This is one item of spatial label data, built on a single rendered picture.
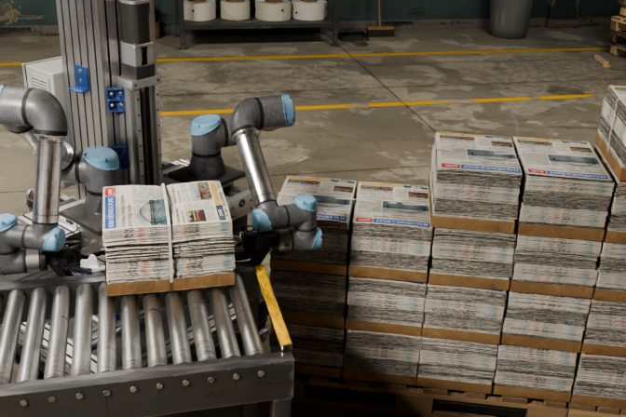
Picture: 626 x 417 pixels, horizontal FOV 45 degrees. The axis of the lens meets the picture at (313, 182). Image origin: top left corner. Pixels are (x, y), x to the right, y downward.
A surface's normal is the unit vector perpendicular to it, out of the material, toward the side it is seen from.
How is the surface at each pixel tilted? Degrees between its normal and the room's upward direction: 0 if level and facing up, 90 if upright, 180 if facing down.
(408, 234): 90
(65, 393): 90
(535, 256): 90
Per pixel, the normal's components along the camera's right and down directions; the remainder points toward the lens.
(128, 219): 0.04, -0.90
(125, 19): -0.63, 0.29
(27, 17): 0.24, 0.39
